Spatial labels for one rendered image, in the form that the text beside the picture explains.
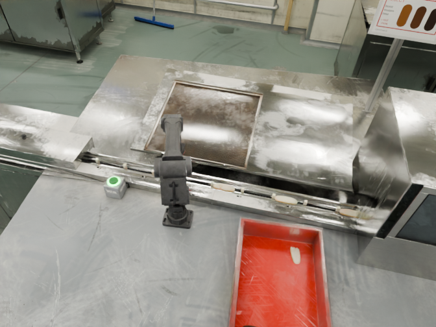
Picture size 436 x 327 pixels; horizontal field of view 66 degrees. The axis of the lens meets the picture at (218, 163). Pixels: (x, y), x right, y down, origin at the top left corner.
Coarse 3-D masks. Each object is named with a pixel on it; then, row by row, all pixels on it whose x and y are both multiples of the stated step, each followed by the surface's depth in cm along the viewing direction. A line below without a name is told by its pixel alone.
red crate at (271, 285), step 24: (264, 240) 136; (264, 264) 129; (288, 264) 129; (312, 264) 130; (240, 288) 122; (264, 288) 122; (288, 288) 123; (312, 288) 123; (240, 312) 116; (264, 312) 116; (288, 312) 117; (312, 312) 117
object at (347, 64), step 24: (360, 0) 297; (360, 24) 279; (360, 48) 261; (384, 48) 253; (408, 48) 249; (432, 48) 246; (336, 72) 350; (360, 72) 270; (408, 72) 262; (432, 72) 258
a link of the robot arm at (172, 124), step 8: (168, 120) 124; (176, 120) 125; (168, 128) 118; (176, 128) 118; (168, 136) 112; (176, 136) 112; (168, 144) 107; (176, 144) 107; (168, 152) 101; (176, 152) 101; (160, 160) 99; (168, 160) 100
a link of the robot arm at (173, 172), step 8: (176, 160) 97; (184, 160) 97; (160, 168) 95; (168, 168) 95; (176, 168) 95; (184, 168) 95; (160, 176) 95; (168, 176) 95; (176, 176) 96; (184, 176) 95; (160, 184) 95; (168, 184) 96; (176, 184) 97; (184, 184) 96; (168, 192) 96; (176, 192) 97; (184, 192) 97; (168, 200) 97; (176, 200) 98; (184, 200) 98
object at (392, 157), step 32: (384, 96) 135; (416, 96) 128; (384, 128) 128; (416, 128) 114; (384, 160) 121; (416, 160) 103; (384, 192) 116; (416, 192) 141; (384, 224) 129; (384, 256) 124; (416, 256) 120
